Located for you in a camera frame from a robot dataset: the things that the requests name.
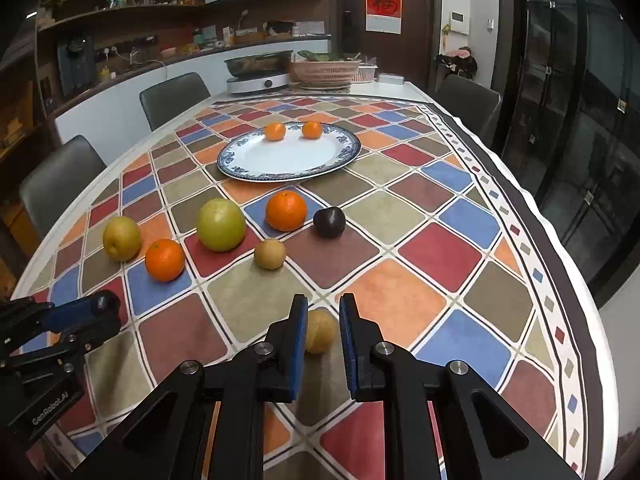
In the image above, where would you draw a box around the small brown pear front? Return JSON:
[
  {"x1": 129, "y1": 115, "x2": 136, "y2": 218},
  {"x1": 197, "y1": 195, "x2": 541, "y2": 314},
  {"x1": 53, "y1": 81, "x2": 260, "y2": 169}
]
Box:
[{"x1": 305, "y1": 308, "x2": 337, "y2": 354}]

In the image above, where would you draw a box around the small brown pear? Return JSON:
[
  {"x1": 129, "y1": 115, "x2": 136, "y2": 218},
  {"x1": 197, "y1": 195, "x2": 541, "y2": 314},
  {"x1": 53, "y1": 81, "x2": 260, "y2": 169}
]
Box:
[
  {"x1": 254, "y1": 238, "x2": 286, "y2": 271},
  {"x1": 305, "y1": 308, "x2": 337, "y2": 354}
]

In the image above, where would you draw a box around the yellow pear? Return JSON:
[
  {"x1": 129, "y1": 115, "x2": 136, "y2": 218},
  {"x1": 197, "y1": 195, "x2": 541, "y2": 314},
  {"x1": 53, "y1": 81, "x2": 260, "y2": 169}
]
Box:
[{"x1": 102, "y1": 217, "x2": 142, "y2": 262}]

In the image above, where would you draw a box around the large green apple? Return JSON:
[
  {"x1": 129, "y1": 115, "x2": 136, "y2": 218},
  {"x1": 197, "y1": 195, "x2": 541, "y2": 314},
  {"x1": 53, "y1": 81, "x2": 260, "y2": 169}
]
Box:
[{"x1": 196, "y1": 198, "x2": 246, "y2": 252}]

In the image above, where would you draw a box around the small orange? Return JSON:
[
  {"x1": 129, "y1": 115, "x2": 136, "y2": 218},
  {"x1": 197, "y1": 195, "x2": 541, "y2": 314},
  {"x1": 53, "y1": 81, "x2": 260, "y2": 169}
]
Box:
[{"x1": 144, "y1": 238, "x2": 186, "y2": 283}]

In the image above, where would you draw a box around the dark purple plum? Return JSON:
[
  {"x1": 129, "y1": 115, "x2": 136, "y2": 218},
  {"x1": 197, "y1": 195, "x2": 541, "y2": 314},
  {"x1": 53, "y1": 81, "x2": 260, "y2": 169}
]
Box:
[{"x1": 314, "y1": 207, "x2": 346, "y2": 238}]

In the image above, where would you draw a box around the grey chair near left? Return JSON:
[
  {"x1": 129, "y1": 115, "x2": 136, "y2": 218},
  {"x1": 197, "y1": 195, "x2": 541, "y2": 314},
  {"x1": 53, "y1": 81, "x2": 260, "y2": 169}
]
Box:
[{"x1": 18, "y1": 136, "x2": 106, "y2": 240}]

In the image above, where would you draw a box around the grey chair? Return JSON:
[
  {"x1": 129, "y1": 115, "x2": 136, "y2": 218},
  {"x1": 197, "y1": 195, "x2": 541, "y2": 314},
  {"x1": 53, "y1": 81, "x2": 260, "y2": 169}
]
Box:
[
  {"x1": 434, "y1": 75, "x2": 502, "y2": 146},
  {"x1": 139, "y1": 73, "x2": 210, "y2": 131},
  {"x1": 18, "y1": 136, "x2": 106, "y2": 240}
]

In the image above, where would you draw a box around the colourful checkered tablecloth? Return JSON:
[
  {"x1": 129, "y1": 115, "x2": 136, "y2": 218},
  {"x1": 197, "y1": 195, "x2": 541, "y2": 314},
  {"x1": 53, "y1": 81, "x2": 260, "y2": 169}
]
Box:
[{"x1": 17, "y1": 96, "x2": 617, "y2": 479}]

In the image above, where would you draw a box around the blue white oval plate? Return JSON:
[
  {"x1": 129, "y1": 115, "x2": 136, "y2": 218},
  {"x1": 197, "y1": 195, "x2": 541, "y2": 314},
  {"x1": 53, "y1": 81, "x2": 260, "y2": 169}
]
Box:
[{"x1": 217, "y1": 122, "x2": 361, "y2": 182}]

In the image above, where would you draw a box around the white side counter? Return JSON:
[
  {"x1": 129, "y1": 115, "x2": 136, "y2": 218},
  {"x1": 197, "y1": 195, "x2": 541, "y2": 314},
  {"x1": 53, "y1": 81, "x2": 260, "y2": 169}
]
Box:
[{"x1": 53, "y1": 36, "x2": 331, "y2": 165}]

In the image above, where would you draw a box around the grey chair far left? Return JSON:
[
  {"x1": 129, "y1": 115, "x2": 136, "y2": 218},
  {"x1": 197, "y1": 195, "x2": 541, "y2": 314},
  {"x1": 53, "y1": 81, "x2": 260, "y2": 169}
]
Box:
[{"x1": 139, "y1": 73, "x2": 210, "y2": 131}]

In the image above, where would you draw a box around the black coffee machine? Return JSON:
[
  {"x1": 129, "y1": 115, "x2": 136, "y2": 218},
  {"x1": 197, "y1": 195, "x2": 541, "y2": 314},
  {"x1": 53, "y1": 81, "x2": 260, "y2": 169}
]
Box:
[{"x1": 58, "y1": 36, "x2": 96, "y2": 96}]

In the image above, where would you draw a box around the grey chair right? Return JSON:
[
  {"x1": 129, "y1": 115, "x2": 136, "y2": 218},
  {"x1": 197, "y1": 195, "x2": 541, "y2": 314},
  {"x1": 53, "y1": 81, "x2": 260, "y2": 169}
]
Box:
[{"x1": 434, "y1": 75, "x2": 502, "y2": 146}]

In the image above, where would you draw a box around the white induction cooker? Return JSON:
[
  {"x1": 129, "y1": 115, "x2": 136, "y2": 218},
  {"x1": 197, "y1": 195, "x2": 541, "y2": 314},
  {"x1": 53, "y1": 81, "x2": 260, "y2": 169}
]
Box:
[{"x1": 227, "y1": 73, "x2": 291, "y2": 96}]

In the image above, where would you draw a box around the small white box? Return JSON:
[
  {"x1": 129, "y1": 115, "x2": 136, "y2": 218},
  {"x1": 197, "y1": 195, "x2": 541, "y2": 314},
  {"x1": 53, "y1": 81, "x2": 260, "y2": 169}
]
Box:
[{"x1": 378, "y1": 73, "x2": 405, "y2": 86}]

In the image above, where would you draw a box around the small white basket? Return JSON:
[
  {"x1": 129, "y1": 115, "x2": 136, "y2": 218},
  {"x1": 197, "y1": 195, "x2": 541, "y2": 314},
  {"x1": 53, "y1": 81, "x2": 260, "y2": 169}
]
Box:
[{"x1": 352, "y1": 63, "x2": 378, "y2": 84}]

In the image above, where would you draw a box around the pink woven basket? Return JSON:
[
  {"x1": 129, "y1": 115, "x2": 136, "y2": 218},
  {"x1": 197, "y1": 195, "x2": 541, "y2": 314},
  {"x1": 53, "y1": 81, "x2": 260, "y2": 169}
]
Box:
[{"x1": 291, "y1": 61, "x2": 360, "y2": 87}]

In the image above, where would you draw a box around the steel pan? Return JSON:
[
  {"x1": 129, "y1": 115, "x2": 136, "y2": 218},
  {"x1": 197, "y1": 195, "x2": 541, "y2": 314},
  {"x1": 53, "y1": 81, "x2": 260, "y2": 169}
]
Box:
[{"x1": 224, "y1": 50, "x2": 293, "y2": 79}]

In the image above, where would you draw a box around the dark wooden door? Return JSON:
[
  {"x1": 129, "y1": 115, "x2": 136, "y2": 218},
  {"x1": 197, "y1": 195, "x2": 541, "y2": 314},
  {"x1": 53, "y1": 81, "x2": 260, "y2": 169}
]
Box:
[{"x1": 332, "y1": 0, "x2": 437, "y2": 90}]

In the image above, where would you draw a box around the red calendar poster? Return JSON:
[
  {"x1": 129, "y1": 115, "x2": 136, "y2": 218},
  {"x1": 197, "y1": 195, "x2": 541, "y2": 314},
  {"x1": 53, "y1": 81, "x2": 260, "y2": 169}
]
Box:
[{"x1": 364, "y1": 0, "x2": 402, "y2": 35}]

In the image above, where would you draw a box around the glass sliding door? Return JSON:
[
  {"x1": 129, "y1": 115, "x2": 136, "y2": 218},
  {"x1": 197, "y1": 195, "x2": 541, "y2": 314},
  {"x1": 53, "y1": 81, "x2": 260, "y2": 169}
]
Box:
[{"x1": 494, "y1": 0, "x2": 639, "y2": 304}]

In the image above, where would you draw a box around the white wall panel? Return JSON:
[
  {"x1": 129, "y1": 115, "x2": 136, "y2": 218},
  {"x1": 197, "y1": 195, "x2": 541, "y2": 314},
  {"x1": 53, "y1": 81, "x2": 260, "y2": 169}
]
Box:
[{"x1": 449, "y1": 11, "x2": 470, "y2": 36}]

